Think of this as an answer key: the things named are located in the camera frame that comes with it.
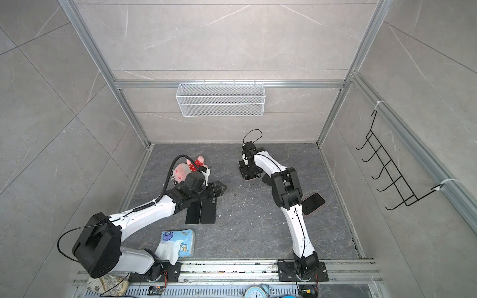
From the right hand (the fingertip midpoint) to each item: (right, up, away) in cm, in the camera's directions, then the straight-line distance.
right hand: (251, 172), depth 106 cm
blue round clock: (0, -40, -40) cm, 57 cm away
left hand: (-14, -5, -21) cm, 26 cm away
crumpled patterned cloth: (-54, -39, -37) cm, 76 cm away
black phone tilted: (+9, -4, -5) cm, 11 cm away
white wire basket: (-17, +41, -5) cm, 45 cm away
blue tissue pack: (-33, -27, -31) cm, 53 cm away
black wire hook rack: (+46, -4, -49) cm, 68 cm away
